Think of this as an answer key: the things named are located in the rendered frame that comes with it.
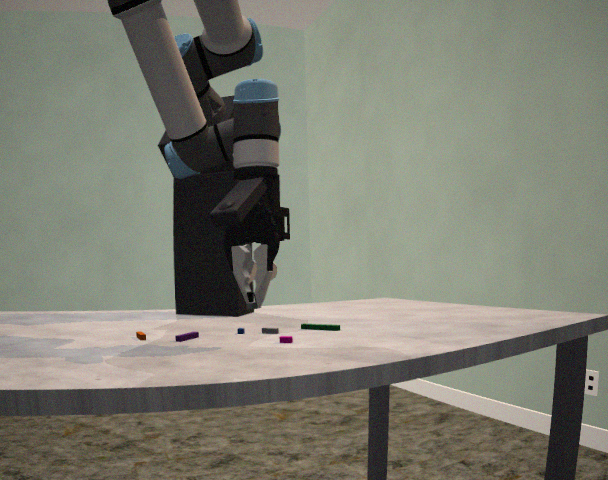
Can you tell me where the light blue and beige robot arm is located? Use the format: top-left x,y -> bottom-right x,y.
108,0 -> 281,227

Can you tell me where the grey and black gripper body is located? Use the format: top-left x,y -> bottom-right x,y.
228,166 -> 290,244

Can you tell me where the purple rod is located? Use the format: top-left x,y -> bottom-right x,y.
175,332 -> 199,342

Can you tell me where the green rod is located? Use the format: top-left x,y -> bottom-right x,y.
301,324 -> 340,331

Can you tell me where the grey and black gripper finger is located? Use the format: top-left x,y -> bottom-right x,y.
224,227 -> 257,303
253,224 -> 280,309

